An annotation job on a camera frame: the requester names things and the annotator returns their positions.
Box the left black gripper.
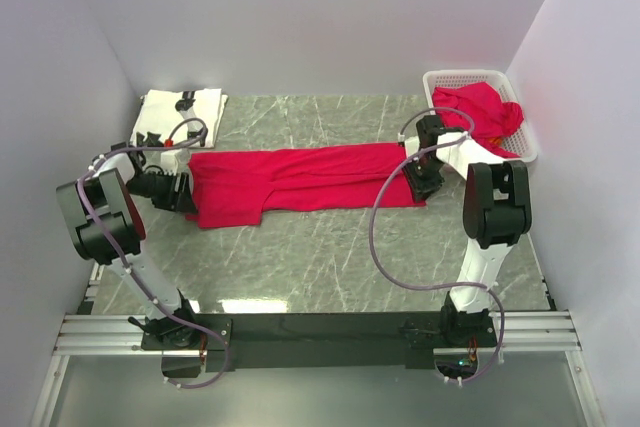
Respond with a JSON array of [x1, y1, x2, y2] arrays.
[[126, 169, 199, 215]]

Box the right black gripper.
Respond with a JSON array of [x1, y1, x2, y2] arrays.
[[400, 154, 445, 204]]

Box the red t-shirt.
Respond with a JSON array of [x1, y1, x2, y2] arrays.
[[186, 143, 406, 229]]

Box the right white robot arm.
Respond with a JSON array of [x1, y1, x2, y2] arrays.
[[398, 114, 532, 346]]

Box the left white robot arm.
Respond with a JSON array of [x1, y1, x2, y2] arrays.
[[56, 142, 202, 349]]

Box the red shirts in basket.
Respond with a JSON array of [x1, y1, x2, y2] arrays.
[[432, 82, 524, 158]]

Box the folded white printed t-shirt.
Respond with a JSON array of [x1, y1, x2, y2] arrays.
[[130, 89, 228, 148]]

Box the white plastic laundry basket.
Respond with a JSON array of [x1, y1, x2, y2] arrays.
[[422, 68, 538, 163]]

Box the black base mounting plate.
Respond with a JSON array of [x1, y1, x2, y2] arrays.
[[140, 311, 496, 373]]

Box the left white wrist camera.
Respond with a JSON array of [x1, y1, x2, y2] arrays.
[[160, 138, 191, 174]]

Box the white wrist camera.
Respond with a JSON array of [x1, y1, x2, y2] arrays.
[[397, 133, 420, 157], [160, 138, 191, 174]]

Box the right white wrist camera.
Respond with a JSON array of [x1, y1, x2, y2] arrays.
[[397, 133, 420, 157]]

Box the aluminium frame rail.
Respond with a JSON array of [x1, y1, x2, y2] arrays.
[[53, 311, 582, 356]]

